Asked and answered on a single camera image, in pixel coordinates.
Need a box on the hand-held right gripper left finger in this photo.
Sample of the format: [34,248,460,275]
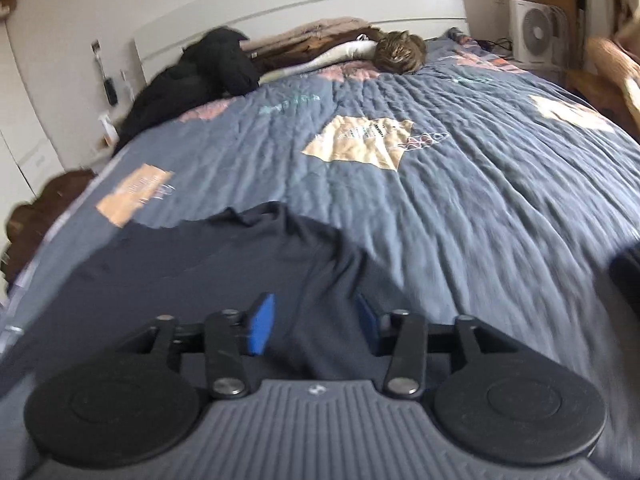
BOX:
[116,294,276,400]

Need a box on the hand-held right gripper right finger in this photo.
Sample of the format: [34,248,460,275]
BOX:
[356,294,506,400]

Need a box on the dark navy sweater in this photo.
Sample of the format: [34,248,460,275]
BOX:
[0,201,416,391]

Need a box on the printed blue-grey quilt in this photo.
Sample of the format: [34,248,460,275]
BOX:
[0,35,640,480]

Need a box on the brown jacket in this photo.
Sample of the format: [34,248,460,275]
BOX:
[0,169,98,281]

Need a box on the black puffer jacket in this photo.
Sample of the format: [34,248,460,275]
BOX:
[112,27,261,156]

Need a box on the white pillow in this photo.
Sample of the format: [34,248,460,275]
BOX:
[260,40,378,83]

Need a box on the tabby cat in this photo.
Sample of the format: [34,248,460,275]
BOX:
[374,31,428,75]

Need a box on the folded brown blanket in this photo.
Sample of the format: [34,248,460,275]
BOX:
[240,17,386,68]

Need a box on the white wardrobe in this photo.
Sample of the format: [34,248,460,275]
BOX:
[0,35,66,201]

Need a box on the white headboard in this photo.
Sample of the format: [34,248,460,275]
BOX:
[132,0,471,81]

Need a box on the white box fan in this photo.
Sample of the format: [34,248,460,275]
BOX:
[510,0,568,66]

